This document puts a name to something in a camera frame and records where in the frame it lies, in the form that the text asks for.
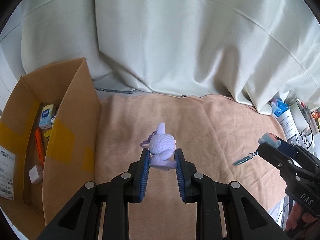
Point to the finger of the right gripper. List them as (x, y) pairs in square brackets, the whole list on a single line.
[(300, 155), (290, 160)]

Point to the cardboard box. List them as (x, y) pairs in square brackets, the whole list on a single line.
[(70, 149)]

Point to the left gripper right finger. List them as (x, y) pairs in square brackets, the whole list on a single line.
[(224, 211)]

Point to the orange snack bar wrapper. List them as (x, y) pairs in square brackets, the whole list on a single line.
[(40, 146)]

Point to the Tempo tissue pack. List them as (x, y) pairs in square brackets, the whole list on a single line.
[(48, 112)]

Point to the right hand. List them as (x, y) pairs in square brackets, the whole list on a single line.
[(295, 215)]

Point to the blue white bottle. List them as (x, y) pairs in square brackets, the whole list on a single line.
[(281, 111)]

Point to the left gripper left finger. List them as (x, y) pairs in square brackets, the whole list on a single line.
[(101, 209)]

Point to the purple bunny keychain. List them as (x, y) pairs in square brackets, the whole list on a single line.
[(161, 147)]

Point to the white power adapter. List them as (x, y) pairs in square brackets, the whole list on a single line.
[(36, 174)]

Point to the shipping label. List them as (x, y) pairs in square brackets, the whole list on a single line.
[(7, 165)]

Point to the green snack bar wrapper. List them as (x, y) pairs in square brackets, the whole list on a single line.
[(46, 136)]

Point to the beige cloth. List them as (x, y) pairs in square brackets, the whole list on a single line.
[(213, 132)]

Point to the white curtain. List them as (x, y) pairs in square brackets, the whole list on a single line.
[(251, 50)]

